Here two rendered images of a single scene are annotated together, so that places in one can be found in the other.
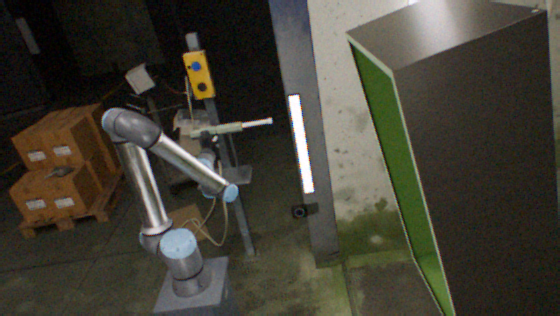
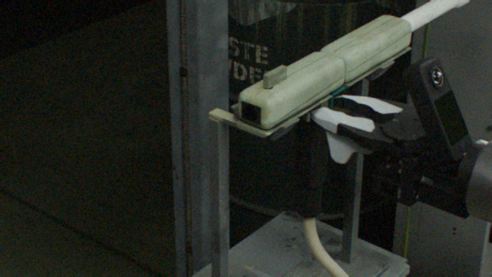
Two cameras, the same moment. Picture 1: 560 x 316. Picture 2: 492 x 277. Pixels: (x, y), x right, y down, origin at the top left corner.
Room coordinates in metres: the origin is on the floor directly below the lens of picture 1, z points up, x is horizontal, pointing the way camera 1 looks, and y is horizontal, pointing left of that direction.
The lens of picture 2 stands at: (1.59, 1.25, 1.60)
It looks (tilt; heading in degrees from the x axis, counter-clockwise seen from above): 29 degrees down; 304
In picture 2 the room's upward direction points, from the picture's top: straight up
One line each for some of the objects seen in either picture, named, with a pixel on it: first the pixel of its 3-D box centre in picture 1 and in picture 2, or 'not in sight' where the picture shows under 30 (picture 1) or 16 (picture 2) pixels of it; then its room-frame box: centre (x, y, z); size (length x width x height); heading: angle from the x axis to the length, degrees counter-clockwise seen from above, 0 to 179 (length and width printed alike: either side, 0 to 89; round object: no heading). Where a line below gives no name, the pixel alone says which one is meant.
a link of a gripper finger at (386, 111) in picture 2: not in sight; (365, 122); (2.03, 0.34, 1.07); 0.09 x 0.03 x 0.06; 166
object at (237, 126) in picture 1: (234, 139); (366, 100); (2.08, 0.24, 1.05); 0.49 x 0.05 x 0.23; 85
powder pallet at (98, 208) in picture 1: (85, 192); not in sight; (3.80, 2.18, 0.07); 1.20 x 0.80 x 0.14; 2
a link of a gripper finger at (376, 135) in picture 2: not in sight; (375, 135); (1.99, 0.40, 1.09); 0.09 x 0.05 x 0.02; 4
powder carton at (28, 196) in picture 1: (42, 193); not in sight; (3.43, 2.36, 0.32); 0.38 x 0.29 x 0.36; 4
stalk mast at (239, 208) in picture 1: (226, 161); (202, 231); (2.28, 0.35, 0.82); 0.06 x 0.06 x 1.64; 85
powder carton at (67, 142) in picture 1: (71, 140); not in sight; (3.77, 2.05, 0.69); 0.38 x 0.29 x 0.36; 177
